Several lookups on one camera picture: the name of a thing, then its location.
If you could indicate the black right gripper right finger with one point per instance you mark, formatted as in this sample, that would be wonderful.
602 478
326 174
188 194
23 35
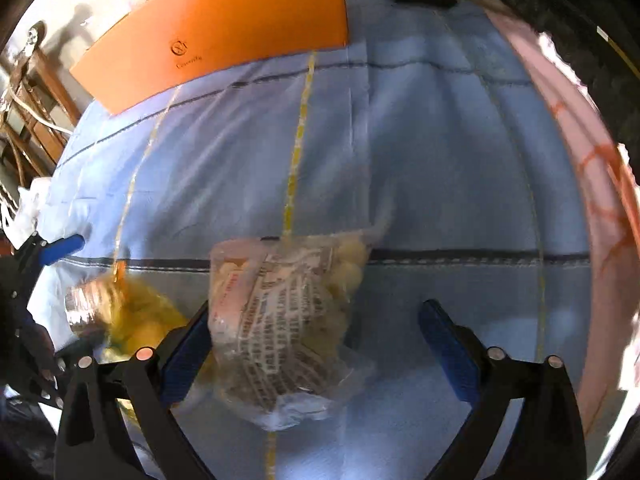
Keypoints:
547 442

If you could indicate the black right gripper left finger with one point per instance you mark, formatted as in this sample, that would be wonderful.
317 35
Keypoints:
93 441

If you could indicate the yellow cake packet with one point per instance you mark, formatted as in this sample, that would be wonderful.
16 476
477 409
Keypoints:
120 313

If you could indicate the clear bag of puffs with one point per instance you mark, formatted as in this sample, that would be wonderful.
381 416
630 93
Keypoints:
279 311

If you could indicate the brown wooden rack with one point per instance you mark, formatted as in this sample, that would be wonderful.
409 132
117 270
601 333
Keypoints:
37 113

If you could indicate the pink cloth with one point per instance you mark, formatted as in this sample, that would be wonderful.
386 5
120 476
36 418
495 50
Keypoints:
611 208

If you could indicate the light blue tablecloth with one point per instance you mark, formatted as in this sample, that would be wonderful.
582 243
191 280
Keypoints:
426 129

